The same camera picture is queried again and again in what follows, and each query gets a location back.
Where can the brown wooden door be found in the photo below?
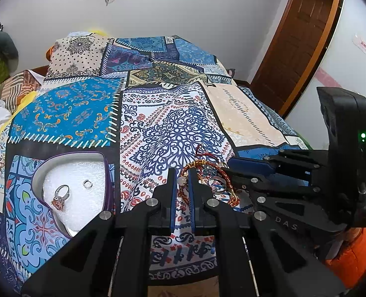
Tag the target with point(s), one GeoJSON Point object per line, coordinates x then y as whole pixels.
{"type": "Point", "coordinates": [297, 40]}

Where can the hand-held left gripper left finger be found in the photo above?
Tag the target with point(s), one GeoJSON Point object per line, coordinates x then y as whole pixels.
{"type": "Point", "coordinates": [172, 205]}

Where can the dark green clothing pile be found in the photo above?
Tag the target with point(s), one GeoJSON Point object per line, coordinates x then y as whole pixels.
{"type": "Point", "coordinates": [0, 45]}

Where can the white and red wall sticker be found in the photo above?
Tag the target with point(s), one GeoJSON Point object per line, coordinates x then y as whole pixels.
{"type": "Point", "coordinates": [361, 44]}

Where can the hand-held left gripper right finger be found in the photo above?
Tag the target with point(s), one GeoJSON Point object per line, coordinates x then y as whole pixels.
{"type": "Point", "coordinates": [191, 205]}

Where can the orange sleeved right forearm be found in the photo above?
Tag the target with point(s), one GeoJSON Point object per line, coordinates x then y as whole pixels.
{"type": "Point", "coordinates": [351, 255]}

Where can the heart-shaped jewelry box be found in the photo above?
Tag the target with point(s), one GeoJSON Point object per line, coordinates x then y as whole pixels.
{"type": "Point", "coordinates": [73, 188]}

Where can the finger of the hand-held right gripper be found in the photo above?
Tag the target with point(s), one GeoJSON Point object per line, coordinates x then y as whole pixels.
{"type": "Point", "coordinates": [251, 164]}
{"type": "Point", "coordinates": [241, 183]}

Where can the blue patchwork printed blanket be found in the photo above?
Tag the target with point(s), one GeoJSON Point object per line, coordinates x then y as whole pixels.
{"type": "Point", "coordinates": [158, 120]}

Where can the yellow cloth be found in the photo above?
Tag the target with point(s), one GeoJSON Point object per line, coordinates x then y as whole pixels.
{"type": "Point", "coordinates": [28, 97]}

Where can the orange striped blanket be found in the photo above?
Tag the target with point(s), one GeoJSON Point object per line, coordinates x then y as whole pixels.
{"type": "Point", "coordinates": [18, 86]}

